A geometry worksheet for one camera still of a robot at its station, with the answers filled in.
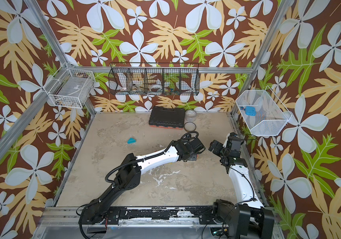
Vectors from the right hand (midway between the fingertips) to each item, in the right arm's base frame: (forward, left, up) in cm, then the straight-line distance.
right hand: (216, 145), depth 85 cm
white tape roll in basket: (+38, +36, +13) cm, 54 cm away
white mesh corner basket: (+14, -26, +13) cm, 32 cm away
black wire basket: (+40, +23, +18) cm, 50 cm away
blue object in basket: (+16, -21, +12) cm, 29 cm away
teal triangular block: (+12, +54, -13) cm, 57 cm away
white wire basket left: (+27, +85, +20) cm, 92 cm away
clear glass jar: (+37, +10, -14) cm, 40 cm away
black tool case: (+31, +29, -10) cm, 43 cm away
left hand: (-2, +13, -7) cm, 15 cm away
